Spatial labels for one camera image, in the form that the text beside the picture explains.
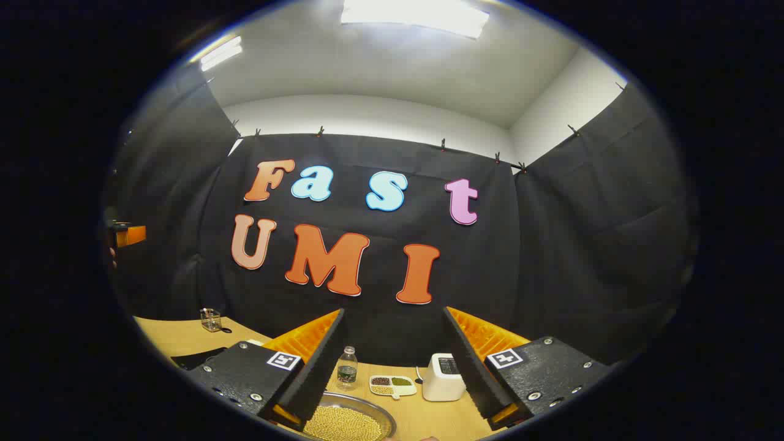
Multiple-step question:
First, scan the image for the white divided dish of beans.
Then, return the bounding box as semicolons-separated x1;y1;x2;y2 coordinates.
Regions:
369;375;418;400

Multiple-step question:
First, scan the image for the large ceiling light panel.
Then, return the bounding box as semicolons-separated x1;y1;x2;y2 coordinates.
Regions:
341;0;491;39

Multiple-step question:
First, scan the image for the small ceiling light panel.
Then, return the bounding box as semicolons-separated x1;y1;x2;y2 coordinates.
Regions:
199;36;243;72

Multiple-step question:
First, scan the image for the black induction cooktop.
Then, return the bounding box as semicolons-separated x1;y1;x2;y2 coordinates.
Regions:
170;347;227;371

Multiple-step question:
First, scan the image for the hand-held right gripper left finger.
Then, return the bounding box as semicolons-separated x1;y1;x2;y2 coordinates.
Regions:
187;308;345;431

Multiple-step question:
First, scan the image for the white toaster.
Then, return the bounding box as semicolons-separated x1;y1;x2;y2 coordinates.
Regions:
421;353;466;402

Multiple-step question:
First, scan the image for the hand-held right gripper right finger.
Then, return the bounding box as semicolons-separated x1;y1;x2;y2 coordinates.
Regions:
443;306;613;431

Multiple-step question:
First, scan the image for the steel pot with soybeans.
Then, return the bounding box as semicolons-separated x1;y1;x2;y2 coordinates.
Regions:
303;392;397;441

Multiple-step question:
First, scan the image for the clear plastic water bottle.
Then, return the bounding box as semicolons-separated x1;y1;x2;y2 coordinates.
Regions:
336;346;359;391

